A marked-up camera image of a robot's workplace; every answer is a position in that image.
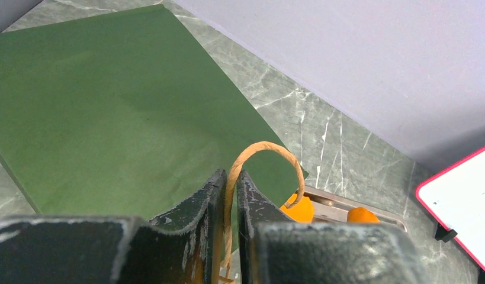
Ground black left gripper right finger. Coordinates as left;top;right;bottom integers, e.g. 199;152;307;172
236;172;429;283

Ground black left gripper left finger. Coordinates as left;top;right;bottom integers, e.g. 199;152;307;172
0;169;227;283

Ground orange fake bread loaf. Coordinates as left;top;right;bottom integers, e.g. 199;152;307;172
280;196;315;223

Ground silver metal tray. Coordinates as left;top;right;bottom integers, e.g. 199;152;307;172
304;186;408;232

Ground orange fake croissant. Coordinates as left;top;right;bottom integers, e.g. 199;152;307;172
346;207;380;223

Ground green brown paper bag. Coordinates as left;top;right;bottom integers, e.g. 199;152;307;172
0;4;309;284

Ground red framed whiteboard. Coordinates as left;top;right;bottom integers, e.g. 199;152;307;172
415;146;485;283

